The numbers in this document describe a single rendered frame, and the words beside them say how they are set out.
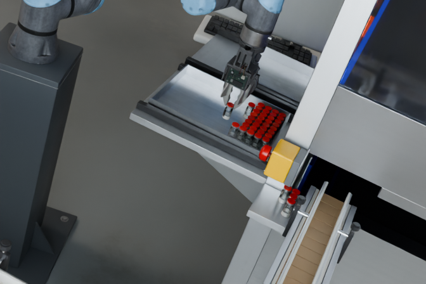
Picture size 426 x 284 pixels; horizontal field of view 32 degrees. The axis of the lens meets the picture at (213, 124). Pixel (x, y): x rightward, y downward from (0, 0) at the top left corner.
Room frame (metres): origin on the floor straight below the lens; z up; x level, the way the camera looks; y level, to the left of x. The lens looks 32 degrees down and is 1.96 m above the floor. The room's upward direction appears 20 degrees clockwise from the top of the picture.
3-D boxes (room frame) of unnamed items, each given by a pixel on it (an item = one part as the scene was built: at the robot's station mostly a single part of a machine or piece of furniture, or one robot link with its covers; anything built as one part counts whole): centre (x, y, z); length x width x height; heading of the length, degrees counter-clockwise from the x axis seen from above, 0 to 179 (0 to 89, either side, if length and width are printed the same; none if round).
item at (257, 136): (1.77, -0.14, 0.90); 0.18 x 0.02 x 0.05; 169
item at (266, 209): (1.48, -0.23, 0.87); 0.14 x 0.13 x 0.02; 79
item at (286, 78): (2.11, -0.19, 0.90); 0.34 x 0.26 x 0.04; 79
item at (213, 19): (2.49, -0.06, 0.82); 0.40 x 0.14 x 0.02; 88
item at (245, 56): (1.75, -0.02, 1.09); 0.09 x 0.08 x 0.12; 169
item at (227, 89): (1.76, 0.00, 0.98); 0.06 x 0.03 x 0.09; 169
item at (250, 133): (1.77, -0.12, 0.90); 0.18 x 0.02 x 0.05; 169
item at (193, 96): (1.79, -0.01, 0.90); 0.34 x 0.26 x 0.04; 79
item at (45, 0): (1.93, 0.58, 0.96); 0.13 x 0.12 x 0.14; 152
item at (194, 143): (1.95, -0.09, 0.87); 0.70 x 0.48 x 0.02; 169
